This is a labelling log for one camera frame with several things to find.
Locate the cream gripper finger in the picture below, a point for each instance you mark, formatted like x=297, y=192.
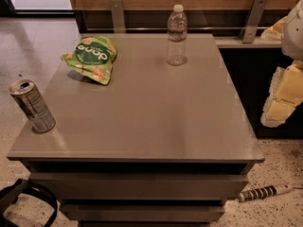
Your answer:
x=285, y=94
x=274, y=32

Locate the clear plastic water bottle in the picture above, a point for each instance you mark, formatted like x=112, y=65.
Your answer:
x=177, y=36

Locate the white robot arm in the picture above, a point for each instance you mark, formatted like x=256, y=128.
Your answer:
x=292, y=35

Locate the silver redbull can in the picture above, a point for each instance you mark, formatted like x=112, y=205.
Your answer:
x=31, y=102

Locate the white power strip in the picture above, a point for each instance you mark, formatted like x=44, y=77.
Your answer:
x=264, y=192

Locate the grey drawer cabinet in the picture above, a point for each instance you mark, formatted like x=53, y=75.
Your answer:
x=159, y=145

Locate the green snack bag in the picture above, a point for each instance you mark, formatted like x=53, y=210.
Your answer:
x=93, y=57

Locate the right metal wall bracket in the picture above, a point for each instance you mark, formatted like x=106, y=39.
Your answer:
x=249, y=31

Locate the metal wall bracket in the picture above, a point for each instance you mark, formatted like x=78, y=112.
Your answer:
x=249, y=31
x=117, y=11

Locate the left metal wall bracket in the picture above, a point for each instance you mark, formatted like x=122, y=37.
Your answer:
x=117, y=11

